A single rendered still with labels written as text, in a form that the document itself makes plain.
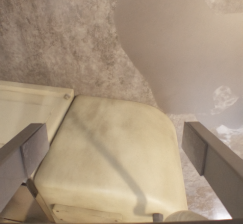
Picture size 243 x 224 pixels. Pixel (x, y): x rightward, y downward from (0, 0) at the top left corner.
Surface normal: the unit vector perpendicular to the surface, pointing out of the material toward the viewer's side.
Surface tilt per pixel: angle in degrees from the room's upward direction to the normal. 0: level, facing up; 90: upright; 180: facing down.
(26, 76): 0
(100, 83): 0
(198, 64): 0
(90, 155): 90
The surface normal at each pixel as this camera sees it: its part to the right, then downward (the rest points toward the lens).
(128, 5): -0.11, 0.63
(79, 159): 0.07, -0.77
